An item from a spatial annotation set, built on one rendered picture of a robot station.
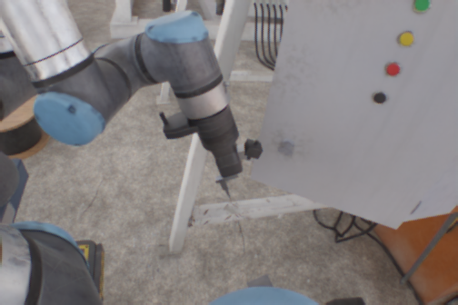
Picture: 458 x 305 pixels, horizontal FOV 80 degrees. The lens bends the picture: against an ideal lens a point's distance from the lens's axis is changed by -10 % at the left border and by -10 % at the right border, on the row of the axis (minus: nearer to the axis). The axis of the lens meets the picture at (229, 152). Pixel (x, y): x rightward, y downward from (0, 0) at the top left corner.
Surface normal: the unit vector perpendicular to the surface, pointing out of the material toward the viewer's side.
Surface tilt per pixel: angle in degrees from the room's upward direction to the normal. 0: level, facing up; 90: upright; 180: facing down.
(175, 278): 0
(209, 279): 0
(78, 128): 94
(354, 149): 90
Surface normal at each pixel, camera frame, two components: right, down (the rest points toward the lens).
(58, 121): -0.17, 0.69
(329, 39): -0.36, 0.59
